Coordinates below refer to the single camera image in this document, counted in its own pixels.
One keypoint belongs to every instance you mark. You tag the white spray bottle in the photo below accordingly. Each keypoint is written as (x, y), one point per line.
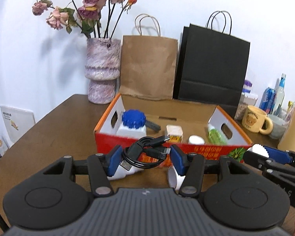
(118, 173)

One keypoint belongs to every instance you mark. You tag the black paper bag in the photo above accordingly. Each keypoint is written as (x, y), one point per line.
(211, 66)

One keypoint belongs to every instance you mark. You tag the pink mottled ceramic vase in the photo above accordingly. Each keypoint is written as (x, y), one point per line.
(102, 61)

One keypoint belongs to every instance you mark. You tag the red cardboard box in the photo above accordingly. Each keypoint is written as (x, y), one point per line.
(211, 150)

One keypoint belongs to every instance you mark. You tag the yellow bear mug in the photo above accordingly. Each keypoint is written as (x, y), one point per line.
(252, 120)

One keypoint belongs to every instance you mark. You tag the white tape roll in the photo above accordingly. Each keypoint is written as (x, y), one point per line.
(173, 179)

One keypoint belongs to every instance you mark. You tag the white ridged cap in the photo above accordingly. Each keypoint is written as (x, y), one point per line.
(259, 150)

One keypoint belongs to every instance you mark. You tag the clear bottle blue label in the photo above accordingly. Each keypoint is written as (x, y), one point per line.
(281, 91)

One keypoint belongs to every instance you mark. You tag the blue drink can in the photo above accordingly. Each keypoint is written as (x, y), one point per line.
(268, 98)

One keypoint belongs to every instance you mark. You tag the purple white small container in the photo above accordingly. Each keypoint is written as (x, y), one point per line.
(247, 86)

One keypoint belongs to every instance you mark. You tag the gold foil wrapper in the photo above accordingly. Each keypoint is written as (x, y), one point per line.
(290, 105)

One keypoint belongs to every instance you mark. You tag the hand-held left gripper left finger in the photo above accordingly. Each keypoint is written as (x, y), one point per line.
(114, 159)

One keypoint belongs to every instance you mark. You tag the clear plastic jar white lid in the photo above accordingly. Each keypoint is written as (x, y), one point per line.
(241, 109)

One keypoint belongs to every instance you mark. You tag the brown paper bag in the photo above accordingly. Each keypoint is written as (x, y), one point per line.
(147, 66)

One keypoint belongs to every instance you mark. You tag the green spray bottle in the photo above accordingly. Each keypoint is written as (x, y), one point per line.
(217, 137)

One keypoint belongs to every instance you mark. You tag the small yellow box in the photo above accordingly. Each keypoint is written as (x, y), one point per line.
(174, 130)

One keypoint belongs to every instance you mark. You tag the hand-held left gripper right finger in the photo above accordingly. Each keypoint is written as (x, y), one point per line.
(177, 159)

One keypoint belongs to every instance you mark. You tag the grey white bowl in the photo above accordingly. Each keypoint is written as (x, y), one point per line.
(279, 127)

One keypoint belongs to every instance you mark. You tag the white packet gold seal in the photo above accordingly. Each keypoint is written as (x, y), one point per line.
(1, 143)

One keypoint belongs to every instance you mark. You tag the white flat board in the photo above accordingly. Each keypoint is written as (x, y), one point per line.
(22, 118)

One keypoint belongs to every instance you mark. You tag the white round jar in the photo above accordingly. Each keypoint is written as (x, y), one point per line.
(196, 140)

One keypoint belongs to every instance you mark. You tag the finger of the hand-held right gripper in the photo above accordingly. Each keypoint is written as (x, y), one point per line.
(279, 153)
(258, 161)

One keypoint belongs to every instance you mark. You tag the white labelled packet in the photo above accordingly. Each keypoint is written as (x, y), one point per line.
(137, 132)

